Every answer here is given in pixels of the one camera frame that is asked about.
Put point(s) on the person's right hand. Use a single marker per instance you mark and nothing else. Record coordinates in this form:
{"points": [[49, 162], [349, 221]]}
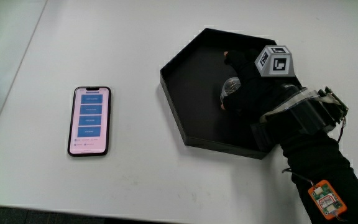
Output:
{"points": [[259, 93]]}

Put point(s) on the clear round paper clip case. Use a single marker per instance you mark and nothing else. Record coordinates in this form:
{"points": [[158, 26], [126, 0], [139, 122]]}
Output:
{"points": [[229, 86]]}

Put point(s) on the black hexagonal plate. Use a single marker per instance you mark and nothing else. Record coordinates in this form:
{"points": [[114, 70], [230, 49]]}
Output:
{"points": [[194, 93]]}

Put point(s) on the person's right forearm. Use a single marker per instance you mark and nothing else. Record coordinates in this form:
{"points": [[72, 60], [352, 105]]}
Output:
{"points": [[319, 158]]}

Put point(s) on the orange sensor board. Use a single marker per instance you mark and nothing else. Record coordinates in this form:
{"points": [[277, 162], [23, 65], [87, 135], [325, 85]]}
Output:
{"points": [[327, 199]]}

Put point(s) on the black smartphone with lit screen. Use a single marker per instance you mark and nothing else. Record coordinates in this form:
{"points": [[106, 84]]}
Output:
{"points": [[89, 121]]}

